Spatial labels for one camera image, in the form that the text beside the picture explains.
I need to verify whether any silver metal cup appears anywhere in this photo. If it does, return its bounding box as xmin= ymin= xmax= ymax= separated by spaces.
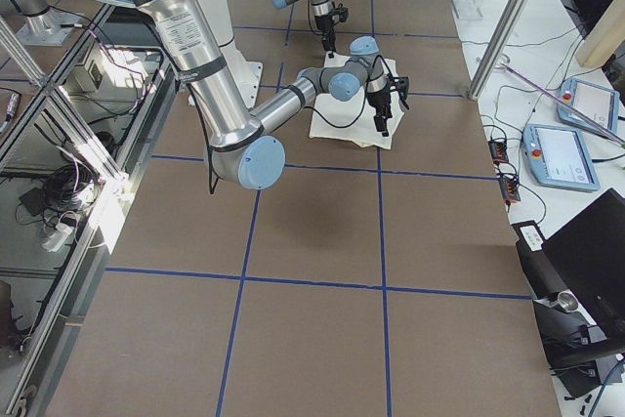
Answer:
xmin=555 ymin=290 xmax=579 ymax=313

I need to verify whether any aluminium frame post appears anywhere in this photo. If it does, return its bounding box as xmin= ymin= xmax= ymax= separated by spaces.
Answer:
xmin=468 ymin=0 xmax=528 ymax=101

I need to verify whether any near blue teach pendant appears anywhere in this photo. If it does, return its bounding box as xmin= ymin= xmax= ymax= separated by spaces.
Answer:
xmin=522 ymin=124 xmax=601 ymax=192

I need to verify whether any clear acrylic rack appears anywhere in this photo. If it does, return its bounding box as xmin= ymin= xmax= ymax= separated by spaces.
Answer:
xmin=451 ymin=0 xmax=483 ymax=21

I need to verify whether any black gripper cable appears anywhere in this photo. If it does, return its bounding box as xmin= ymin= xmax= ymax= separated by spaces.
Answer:
xmin=207 ymin=58 xmax=396 ymax=196

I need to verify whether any blue teach pendant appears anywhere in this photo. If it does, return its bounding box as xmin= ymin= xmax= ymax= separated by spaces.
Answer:
xmin=522 ymin=124 xmax=601 ymax=192
xmin=559 ymin=78 xmax=620 ymax=132

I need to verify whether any far blue teach pendant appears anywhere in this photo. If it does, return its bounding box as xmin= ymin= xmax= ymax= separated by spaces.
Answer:
xmin=559 ymin=78 xmax=620 ymax=132

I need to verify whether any reacher grabber tool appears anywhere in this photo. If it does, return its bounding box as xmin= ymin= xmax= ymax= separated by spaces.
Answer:
xmin=497 ymin=62 xmax=624 ymax=147

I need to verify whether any cream long-sleeve cat shirt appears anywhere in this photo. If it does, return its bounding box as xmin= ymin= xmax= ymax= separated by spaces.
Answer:
xmin=309 ymin=53 xmax=405 ymax=149

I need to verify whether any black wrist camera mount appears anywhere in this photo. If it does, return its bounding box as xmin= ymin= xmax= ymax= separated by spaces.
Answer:
xmin=330 ymin=3 xmax=349 ymax=25
xmin=388 ymin=74 xmax=410 ymax=110

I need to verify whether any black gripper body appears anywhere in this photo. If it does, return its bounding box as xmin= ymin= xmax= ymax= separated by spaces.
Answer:
xmin=314 ymin=14 xmax=336 ymax=50
xmin=368 ymin=90 xmax=393 ymax=130

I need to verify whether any black laptop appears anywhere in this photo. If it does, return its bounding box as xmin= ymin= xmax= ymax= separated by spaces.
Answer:
xmin=543 ymin=188 xmax=624 ymax=337

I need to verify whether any small black relay box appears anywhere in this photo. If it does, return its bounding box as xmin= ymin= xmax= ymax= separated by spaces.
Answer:
xmin=488 ymin=140 xmax=509 ymax=164

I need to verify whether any white camera mast pedestal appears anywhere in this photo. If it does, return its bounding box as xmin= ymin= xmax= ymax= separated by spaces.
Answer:
xmin=198 ymin=0 xmax=263 ymax=109

